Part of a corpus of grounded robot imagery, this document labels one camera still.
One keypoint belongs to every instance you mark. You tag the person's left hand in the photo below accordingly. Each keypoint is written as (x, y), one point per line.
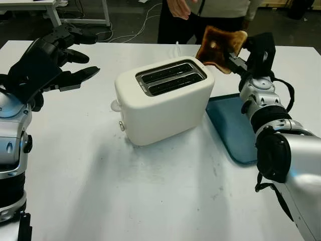
(245, 24)

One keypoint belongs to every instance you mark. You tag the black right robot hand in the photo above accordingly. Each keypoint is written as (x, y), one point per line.
(238, 64)

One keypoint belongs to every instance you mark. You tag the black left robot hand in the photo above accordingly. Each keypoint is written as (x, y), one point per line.
(37, 57)

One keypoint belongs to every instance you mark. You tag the person's right hand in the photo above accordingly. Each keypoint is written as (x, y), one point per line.
(179, 8)

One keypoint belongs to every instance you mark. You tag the browned toast slice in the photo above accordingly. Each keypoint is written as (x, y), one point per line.
(215, 47)

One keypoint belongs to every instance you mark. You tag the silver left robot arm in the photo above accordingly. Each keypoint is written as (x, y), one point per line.
(12, 140)

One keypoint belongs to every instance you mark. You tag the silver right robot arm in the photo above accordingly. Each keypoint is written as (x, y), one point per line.
(301, 150)

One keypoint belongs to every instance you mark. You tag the person in dark trousers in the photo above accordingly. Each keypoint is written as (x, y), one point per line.
(220, 7)

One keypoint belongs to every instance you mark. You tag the white two-slot toaster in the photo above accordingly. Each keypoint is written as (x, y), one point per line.
(163, 113)

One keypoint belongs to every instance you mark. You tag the wooden crate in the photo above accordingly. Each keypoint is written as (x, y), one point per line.
(273, 2)

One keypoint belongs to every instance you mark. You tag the white office desk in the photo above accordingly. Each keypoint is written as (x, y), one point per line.
(30, 7)

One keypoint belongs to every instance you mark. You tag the black bin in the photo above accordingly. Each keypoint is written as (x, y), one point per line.
(297, 8)

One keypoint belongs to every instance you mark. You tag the blue plastic tray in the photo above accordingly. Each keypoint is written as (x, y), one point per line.
(230, 125)

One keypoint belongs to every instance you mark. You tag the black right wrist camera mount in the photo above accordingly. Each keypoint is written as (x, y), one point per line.
(268, 42)

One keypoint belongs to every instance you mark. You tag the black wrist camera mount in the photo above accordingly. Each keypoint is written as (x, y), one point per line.
(268, 42)
(37, 103)

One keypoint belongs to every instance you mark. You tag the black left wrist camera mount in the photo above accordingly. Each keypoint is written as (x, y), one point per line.
(37, 103)

